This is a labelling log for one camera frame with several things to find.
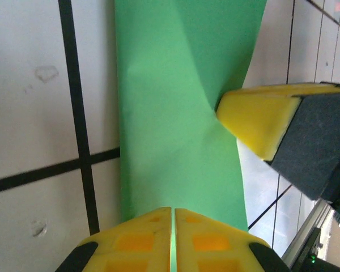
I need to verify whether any aluminium front rail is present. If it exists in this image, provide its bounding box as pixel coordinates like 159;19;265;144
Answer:
282;198;334;266

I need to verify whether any green paper sheet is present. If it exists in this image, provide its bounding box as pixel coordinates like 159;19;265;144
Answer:
114;0;269;235

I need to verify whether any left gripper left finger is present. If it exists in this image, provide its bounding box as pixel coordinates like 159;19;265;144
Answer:
55;206;172;272

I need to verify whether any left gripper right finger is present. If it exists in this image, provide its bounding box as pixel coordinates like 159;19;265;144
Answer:
174;208;292;272

